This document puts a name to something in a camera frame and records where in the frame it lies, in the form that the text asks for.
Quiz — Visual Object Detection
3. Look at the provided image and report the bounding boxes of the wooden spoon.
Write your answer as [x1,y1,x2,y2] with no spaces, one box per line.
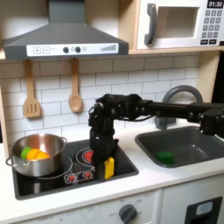
[67,58,84,114]

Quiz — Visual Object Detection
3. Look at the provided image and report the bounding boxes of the black toy stove top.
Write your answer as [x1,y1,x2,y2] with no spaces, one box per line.
[11,136,140,201]

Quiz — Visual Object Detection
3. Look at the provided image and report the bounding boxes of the dark grey sink basin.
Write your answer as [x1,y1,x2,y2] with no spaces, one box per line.
[134,125,224,169]

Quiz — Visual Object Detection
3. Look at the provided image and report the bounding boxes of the steel pot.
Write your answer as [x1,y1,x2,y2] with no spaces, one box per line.
[4,133,68,179]

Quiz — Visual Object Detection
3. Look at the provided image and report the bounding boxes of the dark grey oven knob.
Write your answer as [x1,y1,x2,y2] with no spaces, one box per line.
[118,203,137,224]

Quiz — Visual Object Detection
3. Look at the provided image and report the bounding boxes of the white toy microwave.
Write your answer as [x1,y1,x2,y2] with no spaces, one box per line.
[136,0,224,51]

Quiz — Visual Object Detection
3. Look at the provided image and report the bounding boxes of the green toy block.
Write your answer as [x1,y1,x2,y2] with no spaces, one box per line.
[155,150,176,165]

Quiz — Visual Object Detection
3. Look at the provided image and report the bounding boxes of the grey range hood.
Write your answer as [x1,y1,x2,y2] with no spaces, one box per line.
[2,0,130,61]

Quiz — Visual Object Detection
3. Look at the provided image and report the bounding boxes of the dark grey tap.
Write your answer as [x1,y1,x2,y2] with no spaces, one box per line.
[154,84,204,131]

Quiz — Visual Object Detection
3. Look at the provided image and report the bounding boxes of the orange toy carrot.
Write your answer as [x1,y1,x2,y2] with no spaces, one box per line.
[20,146,52,162]

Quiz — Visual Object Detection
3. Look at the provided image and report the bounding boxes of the yellow toy block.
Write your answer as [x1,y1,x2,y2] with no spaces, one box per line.
[103,157,116,180]

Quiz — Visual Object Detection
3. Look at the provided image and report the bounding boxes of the wooden slotted spatula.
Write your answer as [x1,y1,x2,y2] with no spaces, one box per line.
[22,59,43,119]

